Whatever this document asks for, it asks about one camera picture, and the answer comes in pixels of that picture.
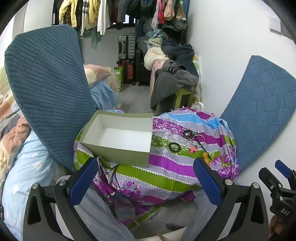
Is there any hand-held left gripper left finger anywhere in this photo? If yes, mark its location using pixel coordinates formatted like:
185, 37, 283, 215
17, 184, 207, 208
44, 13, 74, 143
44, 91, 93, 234
23, 158, 99, 241

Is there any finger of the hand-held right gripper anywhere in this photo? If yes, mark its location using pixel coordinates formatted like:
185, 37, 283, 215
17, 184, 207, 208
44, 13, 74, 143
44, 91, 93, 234
275, 160, 296, 186
258, 167, 286, 194

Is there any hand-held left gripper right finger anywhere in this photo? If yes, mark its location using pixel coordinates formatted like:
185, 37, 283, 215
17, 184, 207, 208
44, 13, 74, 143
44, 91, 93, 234
193, 158, 270, 241

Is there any pink charm keychain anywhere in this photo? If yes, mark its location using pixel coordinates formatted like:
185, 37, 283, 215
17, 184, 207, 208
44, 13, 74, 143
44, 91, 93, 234
188, 139, 199, 155

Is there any green cardboard box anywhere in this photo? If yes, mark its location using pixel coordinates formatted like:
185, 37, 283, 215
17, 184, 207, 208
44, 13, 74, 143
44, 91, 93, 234
81, 110, 153, 168

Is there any person's right hand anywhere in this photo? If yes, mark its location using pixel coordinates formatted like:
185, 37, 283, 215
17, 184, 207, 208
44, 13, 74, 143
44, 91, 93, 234
268, 214, 292, 239

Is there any person's left leg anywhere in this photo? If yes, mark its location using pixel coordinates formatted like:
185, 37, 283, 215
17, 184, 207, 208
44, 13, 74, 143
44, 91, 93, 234
74, 185, 137, 241

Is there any striped floral cloth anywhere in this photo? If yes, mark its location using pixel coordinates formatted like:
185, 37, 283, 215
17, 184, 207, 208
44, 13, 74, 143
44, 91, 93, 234
73, 107, 240, 230

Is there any light blue star bedsheet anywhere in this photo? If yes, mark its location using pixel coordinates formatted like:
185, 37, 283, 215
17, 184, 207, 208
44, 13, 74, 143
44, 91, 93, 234
0, 132, 60, 239

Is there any blue quilted cushion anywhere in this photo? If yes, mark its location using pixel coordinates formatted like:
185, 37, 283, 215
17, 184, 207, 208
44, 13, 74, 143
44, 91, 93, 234
220, 55, 296, 176
4, 24, 97, 172

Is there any light blue bed skirt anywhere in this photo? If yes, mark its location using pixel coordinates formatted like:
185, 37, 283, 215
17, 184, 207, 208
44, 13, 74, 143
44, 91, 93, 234
90, 81, 121, 110

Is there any peach patchwork quilt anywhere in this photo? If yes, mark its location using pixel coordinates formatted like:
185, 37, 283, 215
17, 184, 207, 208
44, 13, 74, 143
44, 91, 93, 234
0, 67, 31, 183

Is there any green plastic stool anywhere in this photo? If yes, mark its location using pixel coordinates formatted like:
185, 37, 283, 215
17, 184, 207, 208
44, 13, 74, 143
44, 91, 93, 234
155, 88, 195, 116

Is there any white printed mattress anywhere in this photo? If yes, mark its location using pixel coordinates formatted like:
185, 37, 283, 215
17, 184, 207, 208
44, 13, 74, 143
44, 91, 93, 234
192, 54, 201, 105

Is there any beige bed sheet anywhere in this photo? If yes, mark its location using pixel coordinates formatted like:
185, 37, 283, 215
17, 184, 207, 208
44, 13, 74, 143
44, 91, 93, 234
102, 72, 122, 93

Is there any grey garment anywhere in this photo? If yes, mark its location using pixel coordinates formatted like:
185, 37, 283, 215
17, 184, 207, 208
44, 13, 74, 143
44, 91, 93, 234
150, 61, 200, 110

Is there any green shopping bag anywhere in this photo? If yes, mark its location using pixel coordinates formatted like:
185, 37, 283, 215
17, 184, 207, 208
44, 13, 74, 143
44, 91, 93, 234
114, 66, 124, 93

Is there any pink pillow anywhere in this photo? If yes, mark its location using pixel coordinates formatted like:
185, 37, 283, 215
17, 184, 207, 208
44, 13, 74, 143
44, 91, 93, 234
83, 64, 114, 88

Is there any red suitcase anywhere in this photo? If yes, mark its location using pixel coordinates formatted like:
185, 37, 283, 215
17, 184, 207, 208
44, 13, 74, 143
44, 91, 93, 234
117, 60, 135, 84

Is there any pink quilt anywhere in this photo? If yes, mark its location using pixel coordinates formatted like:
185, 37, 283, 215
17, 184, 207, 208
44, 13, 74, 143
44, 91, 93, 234
150, 59, 170, 93

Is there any black suitcase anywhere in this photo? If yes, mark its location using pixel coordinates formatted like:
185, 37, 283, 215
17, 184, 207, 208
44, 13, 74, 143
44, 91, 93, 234
134, 49, 152, 87

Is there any dark navy garment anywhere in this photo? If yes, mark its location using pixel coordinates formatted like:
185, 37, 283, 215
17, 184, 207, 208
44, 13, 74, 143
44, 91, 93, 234
161, 39, 200, 78

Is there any cream blanket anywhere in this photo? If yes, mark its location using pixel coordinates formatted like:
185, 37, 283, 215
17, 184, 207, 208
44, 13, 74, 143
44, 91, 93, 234
144, 46, 169, 70

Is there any grey suitcase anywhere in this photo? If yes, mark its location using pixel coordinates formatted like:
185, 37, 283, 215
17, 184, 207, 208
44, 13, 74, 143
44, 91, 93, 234
118, 35, 136, 60

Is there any pile of clothes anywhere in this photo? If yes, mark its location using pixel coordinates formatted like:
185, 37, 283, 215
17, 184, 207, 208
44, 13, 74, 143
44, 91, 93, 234
136, 20, 188, 49

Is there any row of hanging clothes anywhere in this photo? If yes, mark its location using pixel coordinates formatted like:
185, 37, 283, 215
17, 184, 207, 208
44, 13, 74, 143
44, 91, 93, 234
52, 0, 189, 50

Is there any white wall switch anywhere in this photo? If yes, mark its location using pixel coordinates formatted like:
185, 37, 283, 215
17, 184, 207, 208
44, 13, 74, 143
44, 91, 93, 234
269, 18, 281, 33

